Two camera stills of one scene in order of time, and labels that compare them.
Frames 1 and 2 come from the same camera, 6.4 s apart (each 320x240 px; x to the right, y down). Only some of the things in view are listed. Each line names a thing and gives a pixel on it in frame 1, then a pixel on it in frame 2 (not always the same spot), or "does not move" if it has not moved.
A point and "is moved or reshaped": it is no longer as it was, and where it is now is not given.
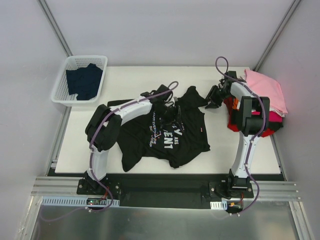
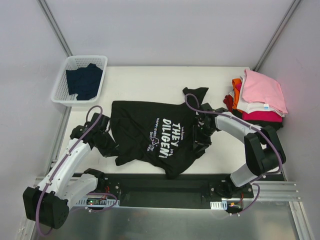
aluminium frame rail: [275, 190] does not move
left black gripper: [173, 114] -> [107, 145]
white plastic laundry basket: [60, 94] does not move
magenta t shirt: [273, 116] does not move
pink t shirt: [265, 87] does not move
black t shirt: [185, 140] is moved or reshaped
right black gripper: [215, 95] -> [200, 136]
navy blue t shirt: [84, 81] does not move
